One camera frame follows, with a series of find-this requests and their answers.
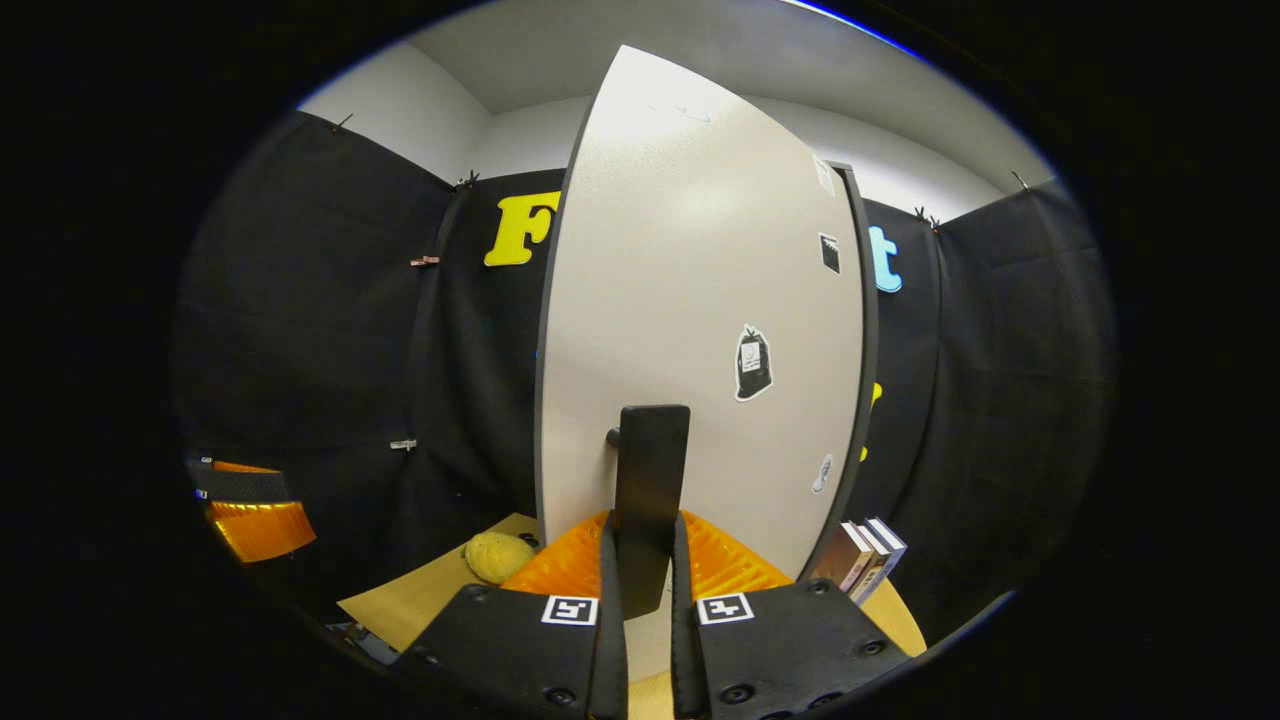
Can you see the brown spine book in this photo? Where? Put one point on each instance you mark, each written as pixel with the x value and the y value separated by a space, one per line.
pixel 838 560

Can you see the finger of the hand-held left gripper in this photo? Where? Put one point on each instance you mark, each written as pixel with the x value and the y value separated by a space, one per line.
pixel 260 530
pixel 240 483

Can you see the black backdrop cloth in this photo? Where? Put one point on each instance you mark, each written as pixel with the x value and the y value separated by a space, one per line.
pixel 300 330

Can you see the yellow lumpy toy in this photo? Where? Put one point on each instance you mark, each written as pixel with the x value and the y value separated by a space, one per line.
pixel 495 558

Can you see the dark gray cabinet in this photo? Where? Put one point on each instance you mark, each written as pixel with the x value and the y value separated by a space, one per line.
pixel 871 330

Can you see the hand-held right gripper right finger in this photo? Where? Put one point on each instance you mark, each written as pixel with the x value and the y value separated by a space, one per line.
pixel 683 660

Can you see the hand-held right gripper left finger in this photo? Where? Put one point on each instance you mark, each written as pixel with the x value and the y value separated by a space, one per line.
pixel 612 650

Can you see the white spine book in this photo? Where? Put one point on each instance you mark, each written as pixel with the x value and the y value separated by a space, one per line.
pixel 868 565

